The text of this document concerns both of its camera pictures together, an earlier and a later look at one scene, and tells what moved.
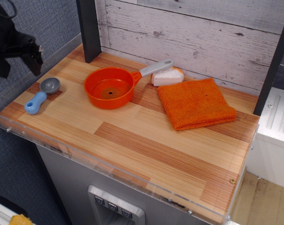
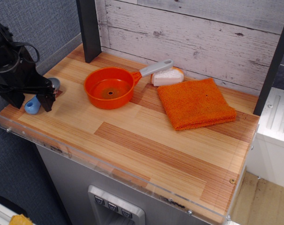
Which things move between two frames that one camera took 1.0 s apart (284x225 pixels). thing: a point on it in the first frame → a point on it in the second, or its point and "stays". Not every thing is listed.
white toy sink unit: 271,157 stays
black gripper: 7,42 → 16,72
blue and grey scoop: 49,86 stays
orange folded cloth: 196,104 stays
